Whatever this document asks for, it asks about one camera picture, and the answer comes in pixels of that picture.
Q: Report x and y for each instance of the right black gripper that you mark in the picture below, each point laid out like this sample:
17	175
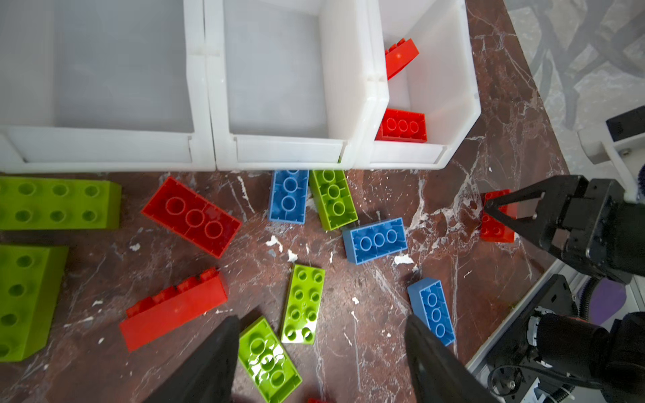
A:
588	223

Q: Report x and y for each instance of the blue lego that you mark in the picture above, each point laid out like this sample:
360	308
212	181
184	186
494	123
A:
430	305
375	240
288	197

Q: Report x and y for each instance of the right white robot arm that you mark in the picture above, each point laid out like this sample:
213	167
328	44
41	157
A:
578	353

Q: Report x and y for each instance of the blue lego under bins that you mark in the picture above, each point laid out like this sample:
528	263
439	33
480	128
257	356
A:
288	197

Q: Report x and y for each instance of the left white bin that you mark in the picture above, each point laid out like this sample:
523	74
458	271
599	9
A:
104	86

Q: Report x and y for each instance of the green lego beside upper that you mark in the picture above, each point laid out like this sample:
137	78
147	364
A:
31	276

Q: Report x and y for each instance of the green lego centre upright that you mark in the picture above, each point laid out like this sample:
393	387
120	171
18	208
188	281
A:
267	363

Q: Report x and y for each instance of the middle white bin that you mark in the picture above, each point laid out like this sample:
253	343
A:
294	84

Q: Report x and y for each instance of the right white bin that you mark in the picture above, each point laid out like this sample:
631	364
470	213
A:
440	83

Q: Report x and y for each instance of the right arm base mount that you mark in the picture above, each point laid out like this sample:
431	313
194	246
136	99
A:
511	349

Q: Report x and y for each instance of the white bin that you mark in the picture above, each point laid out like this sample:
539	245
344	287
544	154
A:
294	84
440	83
104	86

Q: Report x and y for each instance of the green lego under bins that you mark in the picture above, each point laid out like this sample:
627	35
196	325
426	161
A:
332	196

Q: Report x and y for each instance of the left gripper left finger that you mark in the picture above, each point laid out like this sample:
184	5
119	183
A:
207	375

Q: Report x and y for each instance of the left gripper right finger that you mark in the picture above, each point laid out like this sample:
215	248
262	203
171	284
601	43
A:
437	375

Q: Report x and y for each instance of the green lego centre tilted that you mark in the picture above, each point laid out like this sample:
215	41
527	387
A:
304	299

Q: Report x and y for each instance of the red lego bottom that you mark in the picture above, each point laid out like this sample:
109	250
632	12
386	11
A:
399	56

